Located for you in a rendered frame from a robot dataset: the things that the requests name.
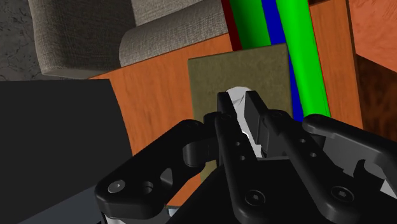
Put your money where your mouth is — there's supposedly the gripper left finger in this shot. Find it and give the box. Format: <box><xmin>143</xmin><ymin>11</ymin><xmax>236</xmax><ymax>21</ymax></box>
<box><xmin>94</xmin><ymin>92</ymin><xmax>274</xmax><ymax>224</ymax></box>

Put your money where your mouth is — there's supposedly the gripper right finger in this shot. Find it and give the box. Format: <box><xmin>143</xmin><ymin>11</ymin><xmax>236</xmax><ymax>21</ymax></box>
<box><xmin>244</xmin><ymin>90</ymin><xmax>397</xmax><ymax>224</ymax></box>

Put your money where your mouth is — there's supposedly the white glossy object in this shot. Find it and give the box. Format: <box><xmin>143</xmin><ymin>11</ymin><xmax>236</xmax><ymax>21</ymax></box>
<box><xmin>225</xmin><ymin>86</ymin><xmax>265</xmax><ymax>159</ymax></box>

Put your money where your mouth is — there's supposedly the orange wooden table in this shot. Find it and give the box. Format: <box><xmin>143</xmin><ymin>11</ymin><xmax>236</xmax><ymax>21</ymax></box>
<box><xmin>90</xmin><ymin>0</ymin><xmax>365</xmax><ymax>207</ymax></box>

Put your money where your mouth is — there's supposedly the olive green flat book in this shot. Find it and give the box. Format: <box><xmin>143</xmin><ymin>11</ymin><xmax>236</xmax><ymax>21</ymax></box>
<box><xmin>187</xmin><ymin>43</ymin><xmax>294</xmax><ymax>184</ymax></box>

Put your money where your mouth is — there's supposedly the green blue striped box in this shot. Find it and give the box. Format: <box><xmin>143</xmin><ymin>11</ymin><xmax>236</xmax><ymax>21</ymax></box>
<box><xmin>220</xmin><ymin>0</ymin><xmax>331</xmax><ymax>122</ymax></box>

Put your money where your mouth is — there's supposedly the grey fabric sofa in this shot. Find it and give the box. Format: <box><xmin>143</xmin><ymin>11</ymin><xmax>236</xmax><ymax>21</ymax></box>
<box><xmin>27</xmin><ymin>0</ymin><xmax>231</xmax><ymax>80</ymax></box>

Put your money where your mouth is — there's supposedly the orange wooden furniture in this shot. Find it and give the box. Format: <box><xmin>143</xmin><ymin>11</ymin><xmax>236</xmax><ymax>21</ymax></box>
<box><xmin>346</xmin><ymin>0</ymin><xmax>397</xmax><ymax>74</ymax></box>

